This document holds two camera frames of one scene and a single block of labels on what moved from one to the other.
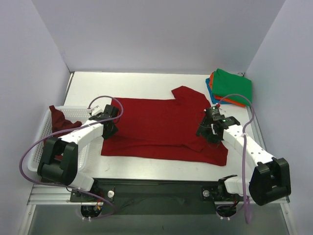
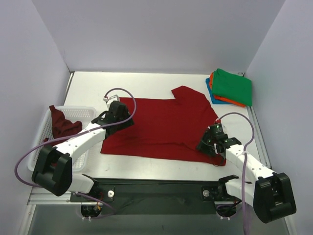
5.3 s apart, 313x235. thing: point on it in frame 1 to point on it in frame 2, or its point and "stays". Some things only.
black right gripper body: (204, 129) to (205, 145)
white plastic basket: (76, 114) stays
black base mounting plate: (158, 196) stays
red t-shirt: (165, 131) stays
